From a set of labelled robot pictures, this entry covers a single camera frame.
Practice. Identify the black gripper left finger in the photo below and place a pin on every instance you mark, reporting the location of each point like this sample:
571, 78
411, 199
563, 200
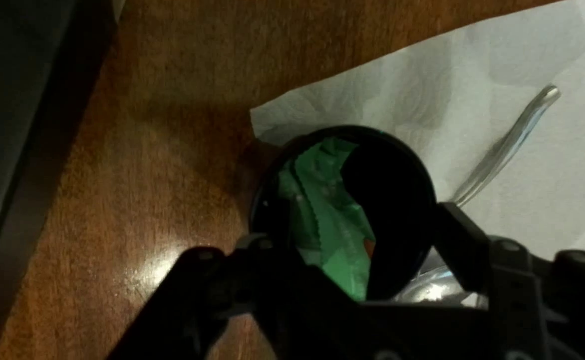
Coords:
264, 247

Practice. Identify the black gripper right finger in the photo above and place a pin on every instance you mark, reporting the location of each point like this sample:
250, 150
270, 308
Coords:
461, 247

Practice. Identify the green wrapper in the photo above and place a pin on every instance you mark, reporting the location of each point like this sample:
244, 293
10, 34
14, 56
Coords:
332, 220

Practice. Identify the black mug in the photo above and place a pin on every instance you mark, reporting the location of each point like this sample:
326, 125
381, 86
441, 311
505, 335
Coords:
397, 200

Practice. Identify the white paper placemat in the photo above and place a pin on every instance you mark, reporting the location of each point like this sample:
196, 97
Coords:
403, 92

